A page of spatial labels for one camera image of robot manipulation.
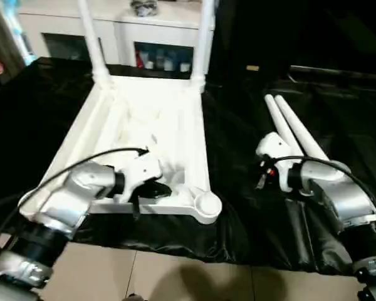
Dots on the white plastic table leg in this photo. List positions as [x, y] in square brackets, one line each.
[300, 131]
[203, 47]
[92, 40]
[279, 125]

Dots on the white plastic table top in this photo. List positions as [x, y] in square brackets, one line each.
[128, 119]

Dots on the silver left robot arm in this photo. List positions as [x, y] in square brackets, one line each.
[62, 207]

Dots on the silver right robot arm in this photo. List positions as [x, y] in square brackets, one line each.
[347, 200]

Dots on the black mat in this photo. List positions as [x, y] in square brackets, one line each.
[253, 225]

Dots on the small tan label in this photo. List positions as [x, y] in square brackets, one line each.
[252, 67]

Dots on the red bottle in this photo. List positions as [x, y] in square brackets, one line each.
[140, 59]

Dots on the white cabinet with glass doors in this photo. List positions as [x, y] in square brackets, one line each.
[144, 28]

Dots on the dark object on cabinet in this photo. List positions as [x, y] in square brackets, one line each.
[144, 7]

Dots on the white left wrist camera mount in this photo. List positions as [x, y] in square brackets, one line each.
[141, 169]

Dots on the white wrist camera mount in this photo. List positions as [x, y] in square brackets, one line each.
[275, 147]
[141, 169]

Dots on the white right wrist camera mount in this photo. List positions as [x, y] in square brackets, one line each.
[275, 147]

